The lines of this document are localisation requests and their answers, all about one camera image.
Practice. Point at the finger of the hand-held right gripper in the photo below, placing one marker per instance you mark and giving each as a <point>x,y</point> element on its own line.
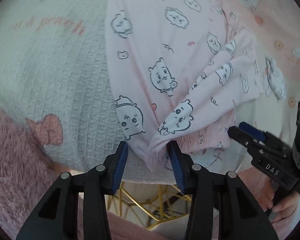
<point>241,137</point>
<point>252,131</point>

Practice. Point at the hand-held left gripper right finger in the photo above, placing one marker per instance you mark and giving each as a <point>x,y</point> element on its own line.
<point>176,170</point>

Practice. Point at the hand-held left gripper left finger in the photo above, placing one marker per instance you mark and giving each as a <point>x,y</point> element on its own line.
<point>121,165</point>

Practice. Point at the pink bear printed pants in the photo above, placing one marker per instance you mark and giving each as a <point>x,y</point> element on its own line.
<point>165,55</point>

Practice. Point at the person's right hand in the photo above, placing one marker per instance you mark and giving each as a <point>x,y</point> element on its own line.
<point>287,203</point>

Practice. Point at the white printed folded garment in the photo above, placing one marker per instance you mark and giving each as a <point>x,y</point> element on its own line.
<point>276,80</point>

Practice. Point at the pink fleece clothing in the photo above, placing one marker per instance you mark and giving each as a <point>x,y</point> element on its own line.
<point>12,160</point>

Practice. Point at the pink white cat printed blanket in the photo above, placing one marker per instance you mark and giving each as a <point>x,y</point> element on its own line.
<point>65,67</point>

